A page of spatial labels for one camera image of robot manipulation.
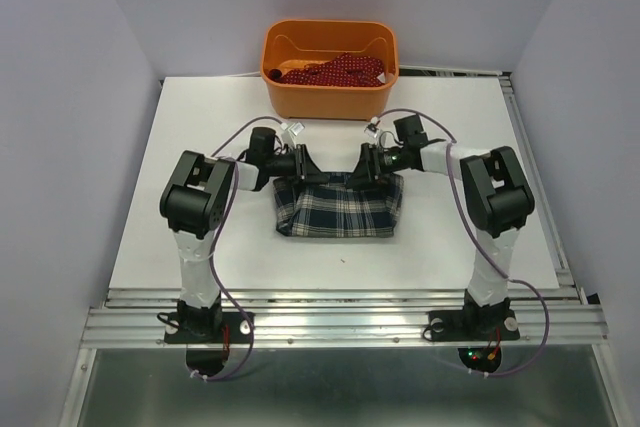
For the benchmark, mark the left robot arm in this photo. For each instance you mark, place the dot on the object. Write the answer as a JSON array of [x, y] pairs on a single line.
[[195, 204]]

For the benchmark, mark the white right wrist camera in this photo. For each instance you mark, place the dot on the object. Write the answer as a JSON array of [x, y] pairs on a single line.
[[374, 131]]

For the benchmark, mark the orange plastic basket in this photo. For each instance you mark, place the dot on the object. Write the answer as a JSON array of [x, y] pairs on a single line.
[[297, 44]]

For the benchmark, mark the aluminium frame rail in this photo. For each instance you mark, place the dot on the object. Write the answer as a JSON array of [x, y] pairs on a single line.
[[342, 357]]

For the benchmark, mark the red polka dot skirt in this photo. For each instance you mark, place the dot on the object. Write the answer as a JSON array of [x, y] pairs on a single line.
[[346, 70]]

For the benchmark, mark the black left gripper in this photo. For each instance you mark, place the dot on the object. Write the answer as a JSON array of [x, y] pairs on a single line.
[[307, 172]]

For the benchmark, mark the navy plaid pleated skirt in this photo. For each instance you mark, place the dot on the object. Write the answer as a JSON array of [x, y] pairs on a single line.
[[333, 211]]

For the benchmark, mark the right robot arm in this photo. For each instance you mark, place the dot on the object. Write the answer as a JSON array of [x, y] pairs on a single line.
[[494, 201]]

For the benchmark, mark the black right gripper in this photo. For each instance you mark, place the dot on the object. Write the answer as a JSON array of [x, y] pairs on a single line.
[[369, 171]]

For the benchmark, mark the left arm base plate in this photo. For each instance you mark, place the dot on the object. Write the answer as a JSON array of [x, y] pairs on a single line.
[[207, 354]]

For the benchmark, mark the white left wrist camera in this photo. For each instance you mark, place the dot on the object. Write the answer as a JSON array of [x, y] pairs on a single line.
[[289, 132]]

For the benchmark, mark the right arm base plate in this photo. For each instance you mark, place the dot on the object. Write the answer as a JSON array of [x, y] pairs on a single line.
[[480, 342]]

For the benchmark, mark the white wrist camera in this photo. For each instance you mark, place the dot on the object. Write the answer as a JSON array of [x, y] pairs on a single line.
[[374, 131], [289, 132]]

